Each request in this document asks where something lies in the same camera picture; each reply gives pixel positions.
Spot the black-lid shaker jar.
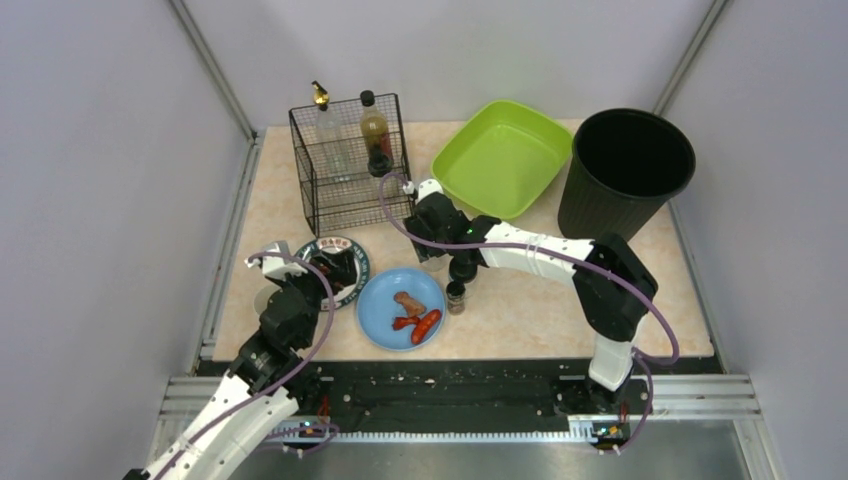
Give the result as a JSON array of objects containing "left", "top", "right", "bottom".
[
  {"left": 448, "top": 257, "right": 478, "bottom": 287},
  {"left": 367, "top": 149, "right": 394, "bottom": 178},
  {"left": 420, "top": 255, "right": 450, "bottom": 273}
]

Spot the brown sauce bottle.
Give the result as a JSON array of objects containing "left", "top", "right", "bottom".
[{"left": 359, "top": 90, "right": 394, "bottom": 160}]

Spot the clear gold-spout oil bottle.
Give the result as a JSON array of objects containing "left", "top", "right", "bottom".
[{"left": 311, "top": 80, "right": 350, "bottom": 182}]

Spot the black-lid shaker jar back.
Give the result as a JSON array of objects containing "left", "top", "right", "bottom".
[{"left": 420, "top": 255, "right": 450, "bottom": 273}]

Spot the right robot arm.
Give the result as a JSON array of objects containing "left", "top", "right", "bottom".
[{"left": 402, "top": 193, "right": 658, "bottom": 398}]

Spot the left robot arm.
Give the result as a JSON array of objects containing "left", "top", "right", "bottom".
[{"left": 125, "top": 242, "right": 359, "bottom": 479}]

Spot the green-rimmed white plate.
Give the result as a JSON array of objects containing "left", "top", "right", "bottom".
[{"left": 296, "top": 236, "right": 371, "bottom": 309}]

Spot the blue plate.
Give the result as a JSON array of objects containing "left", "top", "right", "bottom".
[{"left": 356, "top": 267, "right": 449, "bottom": 352}]

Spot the small pepper grinder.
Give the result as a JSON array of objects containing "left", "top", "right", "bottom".
[{"left": 445, "top": 280, "right": 466, "bottom": 315}]

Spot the red pepper piece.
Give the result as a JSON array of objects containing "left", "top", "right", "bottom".
[{"left": 392, "top": 316, "right": 420, "bottom": 331}]

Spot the pink mug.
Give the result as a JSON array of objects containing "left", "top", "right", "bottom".
[{"left": 253, "top": 284, "right": 278, "bottom": 316}]

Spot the brown meat piece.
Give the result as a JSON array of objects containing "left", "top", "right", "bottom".
[{"left": 393, "top": 291, "right": 427, "bottom": 317}]

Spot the green plastic basin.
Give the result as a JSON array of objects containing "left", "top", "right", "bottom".
[{"left": 430, "top": 99, "right": 573, "bottom": 220}]

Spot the red sausage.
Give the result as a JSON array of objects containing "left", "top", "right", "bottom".
[{"left": 410, "top": 309, "right": 443, "bottom": 345}]

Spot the black trash bin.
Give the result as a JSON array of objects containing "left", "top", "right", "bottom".
[{"left": 557, "top": 108, "right": 696, "bottom": 241}]

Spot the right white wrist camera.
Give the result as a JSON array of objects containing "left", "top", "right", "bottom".
[{"left": 402, "top": 179, "right": 444, "bottom": 204}]

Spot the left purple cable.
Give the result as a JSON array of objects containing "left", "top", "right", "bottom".
[{"left": 152, "top": 250, "right": 337, "bottom": 480}]

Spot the purple cable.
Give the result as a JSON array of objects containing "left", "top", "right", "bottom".
[
  {"left": 377, "top": 172, "right": 682, "bottom": 452},
  {"left": 152, "top": 250, "right": 337, "bottom": 480}
]

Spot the black wire rack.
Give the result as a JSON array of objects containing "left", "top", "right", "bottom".
[{"left": 288, "top": 93, "right": 412, "bottom": 236}]

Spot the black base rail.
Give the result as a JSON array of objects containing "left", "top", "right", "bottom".
[{"left": 198, "top": 356, "right": 723, "bottom": 439}]

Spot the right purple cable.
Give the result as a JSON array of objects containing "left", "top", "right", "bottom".
[{"left": 377, "top": 172, "right": 682, "bottom": 452}]

